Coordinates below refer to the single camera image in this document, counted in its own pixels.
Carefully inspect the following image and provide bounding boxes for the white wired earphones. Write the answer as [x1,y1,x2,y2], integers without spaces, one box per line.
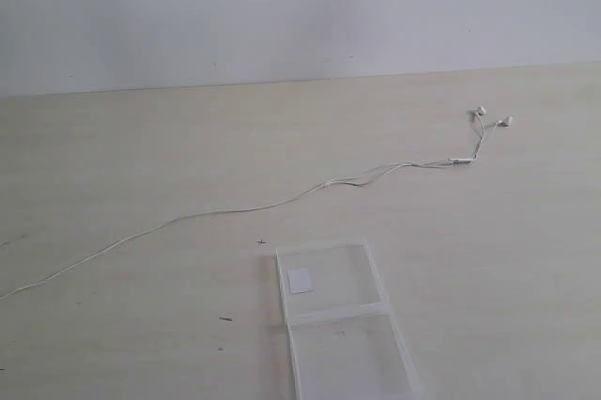
[1,106,515,301]

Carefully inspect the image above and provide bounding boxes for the clear plastic storage box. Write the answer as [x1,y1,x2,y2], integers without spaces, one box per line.
[275,239,423,399]

